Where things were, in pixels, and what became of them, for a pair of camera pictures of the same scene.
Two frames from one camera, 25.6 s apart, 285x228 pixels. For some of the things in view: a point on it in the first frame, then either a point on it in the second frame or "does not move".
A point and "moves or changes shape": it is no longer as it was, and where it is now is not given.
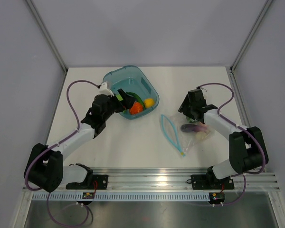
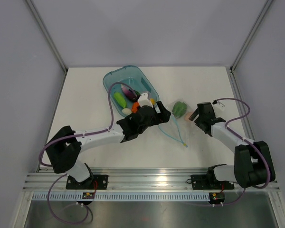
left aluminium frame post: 52,42 does not move
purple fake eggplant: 193,128 -> 132,94
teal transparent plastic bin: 130,79 does not move
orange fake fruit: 137,108 does not move
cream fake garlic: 201,135 -> 126,111
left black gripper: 128,101 -> 162,117
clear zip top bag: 185,135 moves or changes shape
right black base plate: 210,182 does not move
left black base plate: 93,182 does not move
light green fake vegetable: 119,97 does not move
